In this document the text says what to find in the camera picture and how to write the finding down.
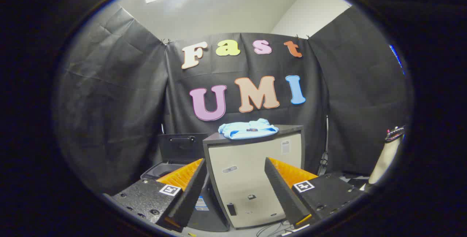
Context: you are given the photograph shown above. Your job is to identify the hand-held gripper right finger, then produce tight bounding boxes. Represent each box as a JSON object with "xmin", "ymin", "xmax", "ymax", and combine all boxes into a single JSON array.
[{"xmin": 264, "ymin": 157, "xmax": 365, "ymax": 230}]

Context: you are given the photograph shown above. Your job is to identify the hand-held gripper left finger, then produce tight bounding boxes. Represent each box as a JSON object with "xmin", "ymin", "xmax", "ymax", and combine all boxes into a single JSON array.
[{"xmin": 103, "ymin": 158, "xmax": 207, "ymax": 233}]

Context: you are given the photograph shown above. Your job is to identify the dark grey washing machine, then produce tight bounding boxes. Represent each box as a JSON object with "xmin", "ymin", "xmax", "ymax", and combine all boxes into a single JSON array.
[{"xmin": 140, "ymin": 162, "xmax": 230, "ymax": 232}]

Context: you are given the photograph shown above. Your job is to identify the washing machine lid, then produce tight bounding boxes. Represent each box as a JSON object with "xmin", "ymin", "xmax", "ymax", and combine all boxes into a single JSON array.
[{"xmin": 158, "ymin": 133, "xmax": 208, "ymax": 164}]

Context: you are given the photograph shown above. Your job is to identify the light blue shirt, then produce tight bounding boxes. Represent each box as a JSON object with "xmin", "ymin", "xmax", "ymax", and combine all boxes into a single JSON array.
[{"xmin": 218, "ymin": 118, "xmax": 279, "ymax": 140}]

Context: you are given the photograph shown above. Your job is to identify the beige cabinet with dark top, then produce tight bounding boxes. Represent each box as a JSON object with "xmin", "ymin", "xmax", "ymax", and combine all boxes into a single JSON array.
[{"xmin": 202, "ymin": 124, "xmax": 305, "ymax": 229}]

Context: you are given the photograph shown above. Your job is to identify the thin black stand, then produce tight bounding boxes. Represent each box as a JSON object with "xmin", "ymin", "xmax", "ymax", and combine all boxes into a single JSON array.
[{"xmin": 317, "ymin": 116, "xmax": 329, "ymax": 176}]

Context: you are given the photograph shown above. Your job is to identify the black backdrop cloth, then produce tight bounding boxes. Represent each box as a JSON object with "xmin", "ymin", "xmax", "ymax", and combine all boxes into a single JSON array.
[{"xmin": 53, "ymin": 3, "xmax": 411, "ymax": 195}]

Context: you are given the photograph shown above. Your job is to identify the black floor cables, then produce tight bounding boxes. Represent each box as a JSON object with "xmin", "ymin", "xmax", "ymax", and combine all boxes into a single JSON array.
[{"xmin": 255, "ymin": 221, "xmax": 297, "ymax": 237}]

